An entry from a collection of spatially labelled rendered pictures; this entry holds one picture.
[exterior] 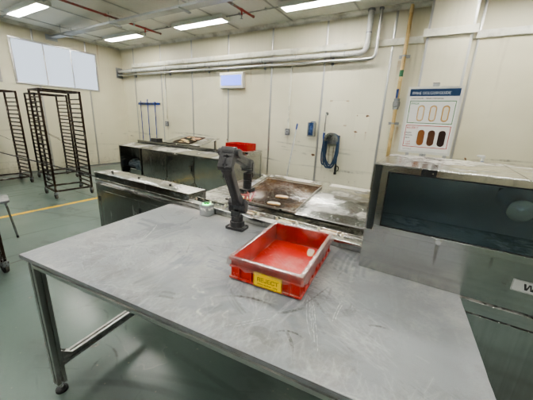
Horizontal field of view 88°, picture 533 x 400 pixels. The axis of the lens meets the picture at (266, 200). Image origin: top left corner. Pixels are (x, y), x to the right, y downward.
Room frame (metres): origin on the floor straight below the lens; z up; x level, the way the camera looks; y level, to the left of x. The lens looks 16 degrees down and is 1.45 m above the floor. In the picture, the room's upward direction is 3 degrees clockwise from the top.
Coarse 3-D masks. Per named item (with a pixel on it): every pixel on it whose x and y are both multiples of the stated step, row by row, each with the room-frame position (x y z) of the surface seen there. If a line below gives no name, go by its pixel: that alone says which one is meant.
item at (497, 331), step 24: (120, 192) 2.35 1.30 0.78; (120, 216) 2.37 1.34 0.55; (480, 312) 0.92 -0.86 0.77; (504, 312) 0.89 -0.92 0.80; (480, 336) 0.91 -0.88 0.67; (504, 336) 0.88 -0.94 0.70; (528, 336) 0.85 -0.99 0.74; (504, 360) 0.87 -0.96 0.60; (528, 360) 0.84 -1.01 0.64; (504, 384) 0.85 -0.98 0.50; (528, 384) 0.82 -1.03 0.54
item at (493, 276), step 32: (384, 160) 1.26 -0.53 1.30; (416, 160) 1.32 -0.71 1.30; (448, 160) 1.38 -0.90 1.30; (384, 192) 1.13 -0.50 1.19; (384, 256) 1.11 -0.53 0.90; (416, 256) 1.05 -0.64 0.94; (448, 256) 0.99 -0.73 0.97; (480, 256) 0.95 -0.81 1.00; (512, 256) 0.90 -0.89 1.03; (448, 288) 0.98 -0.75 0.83; (480, 288) 0.93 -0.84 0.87; (512, 288) 0.89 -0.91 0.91
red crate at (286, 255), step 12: (276, 240) 1.39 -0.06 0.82; (264, 252) 1.24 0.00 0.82; (276, 252) 1.24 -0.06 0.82; (288, 252) 1.25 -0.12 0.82; (300, 252) 1.26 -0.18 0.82; (276, 264) 1.13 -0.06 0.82; (288, 264) 1.13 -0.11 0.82; (300, 264) 1.14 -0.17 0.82; (240, 276) 0.99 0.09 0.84; (252, 276) 0.96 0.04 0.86; (312, 276) 1.01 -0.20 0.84; (264, 288) 0.93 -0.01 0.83; (288, 288) 0.90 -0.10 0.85; (300, 288) 0.88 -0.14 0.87
